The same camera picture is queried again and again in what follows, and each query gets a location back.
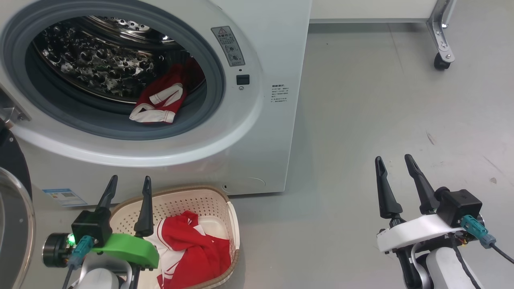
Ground grey warning sticker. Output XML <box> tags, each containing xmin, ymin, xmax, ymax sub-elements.
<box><xmin>211</xmin><ymin>26</ymin><xmax>245</xmax><ymax>67</ymax></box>

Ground black cable teal connector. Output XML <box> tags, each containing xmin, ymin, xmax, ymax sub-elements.
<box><xmin>460</xmin><ymin>215</ymin><xmax>514</xmax><ymax>265</ymax></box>
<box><xmin>60</xmin><ymin>236</ymin><xmax>95</xmax><ymax>289</ymax></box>

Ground black caster wheel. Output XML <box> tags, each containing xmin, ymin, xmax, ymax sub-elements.
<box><xmin>434</xmin><ymin>53</ymin><xmax>451</xmax><ymax>71</ymax></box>

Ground white cabinet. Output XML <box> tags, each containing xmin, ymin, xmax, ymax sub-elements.
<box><xmin>309</xmin><ymin>0</ymin><xmax>440</xmax><ymax>23</ymax></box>

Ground grey metal cart leg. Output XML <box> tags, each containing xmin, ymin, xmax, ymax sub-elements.
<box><xmin>426</xmin><ymin>0</ymin><xmax>458</xmax><ymax>63</ymax></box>

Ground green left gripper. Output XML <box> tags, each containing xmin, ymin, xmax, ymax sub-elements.
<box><xmin>92</xmin><ymin>175</ymin><xmax>160</xmax><ymax>270</ymax></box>

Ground white front-load washing machine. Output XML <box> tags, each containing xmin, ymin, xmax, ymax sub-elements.
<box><xmin>0</xmin><ymin>0</ymin><xmax>313</xmax><ymax>206</ymax></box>

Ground black glass washer door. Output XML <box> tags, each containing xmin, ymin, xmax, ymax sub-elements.
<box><xmin>0</xmin><ymin>120</ymin><xmax>36</xmax><ymax>289</ymax></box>

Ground red garment white cuffs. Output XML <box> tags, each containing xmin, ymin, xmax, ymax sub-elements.
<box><xmin>129</xmin><ymin>58</ymin><xmax>205</xmax><ymax>125</ymax></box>

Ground blue white energy label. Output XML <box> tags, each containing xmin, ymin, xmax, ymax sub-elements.
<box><xmin>42</xmin><ymin>188</ymin><xmax>88</xmax><ymax>207</ymax></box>

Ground thin black braided cable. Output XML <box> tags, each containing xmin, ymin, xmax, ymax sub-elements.
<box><xmin>448</xmin><ymin>237</ymin><xmax>480</xmax><ymax>289</ymax></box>

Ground cream perforated laundry basket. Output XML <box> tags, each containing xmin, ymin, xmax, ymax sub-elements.
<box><xmin>109</xmin><ymin>185</ymin><xmax>241</xmax><ymax>289</ymax></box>

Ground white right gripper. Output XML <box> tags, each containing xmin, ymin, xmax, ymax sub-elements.
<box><xmin>375</xmin><ymin>154</ymin><xmax>462</xmax><ymax>253</ymax></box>

